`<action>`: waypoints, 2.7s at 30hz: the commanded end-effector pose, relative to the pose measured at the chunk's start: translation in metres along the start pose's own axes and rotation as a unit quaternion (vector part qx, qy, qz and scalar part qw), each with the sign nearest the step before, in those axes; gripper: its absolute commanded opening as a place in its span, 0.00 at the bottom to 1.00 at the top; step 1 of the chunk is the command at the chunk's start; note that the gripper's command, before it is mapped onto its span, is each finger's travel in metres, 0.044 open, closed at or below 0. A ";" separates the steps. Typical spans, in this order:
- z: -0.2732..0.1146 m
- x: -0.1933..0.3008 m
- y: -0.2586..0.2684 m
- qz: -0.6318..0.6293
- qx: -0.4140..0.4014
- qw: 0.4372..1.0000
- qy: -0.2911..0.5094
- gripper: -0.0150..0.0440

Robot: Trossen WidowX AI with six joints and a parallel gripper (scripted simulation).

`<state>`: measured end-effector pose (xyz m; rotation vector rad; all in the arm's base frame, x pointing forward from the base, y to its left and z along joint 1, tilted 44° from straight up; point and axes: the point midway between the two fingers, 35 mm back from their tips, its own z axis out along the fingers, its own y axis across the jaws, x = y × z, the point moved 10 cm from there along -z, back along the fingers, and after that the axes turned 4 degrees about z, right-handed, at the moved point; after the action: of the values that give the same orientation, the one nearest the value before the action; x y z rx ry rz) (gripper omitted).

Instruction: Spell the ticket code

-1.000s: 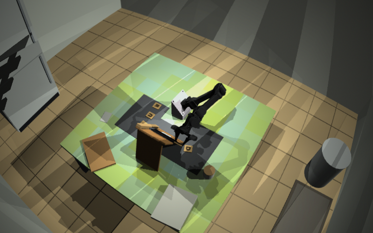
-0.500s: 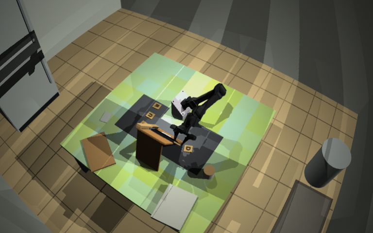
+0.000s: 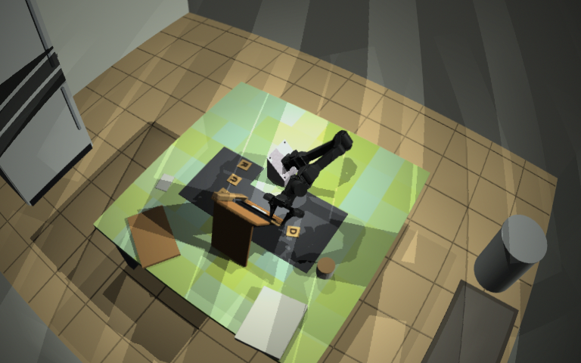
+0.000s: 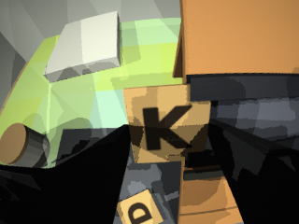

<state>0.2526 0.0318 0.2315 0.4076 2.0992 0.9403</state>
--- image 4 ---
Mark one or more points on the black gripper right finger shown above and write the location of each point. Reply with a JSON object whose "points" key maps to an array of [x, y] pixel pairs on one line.
{"points": [[263, 175]]}

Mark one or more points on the grey flat rectangular slab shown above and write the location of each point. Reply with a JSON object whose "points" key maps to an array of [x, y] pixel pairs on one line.
{"points": [[86, 46]]}

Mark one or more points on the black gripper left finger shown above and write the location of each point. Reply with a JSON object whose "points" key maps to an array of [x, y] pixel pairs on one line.
{"points": [[85, 189]]}

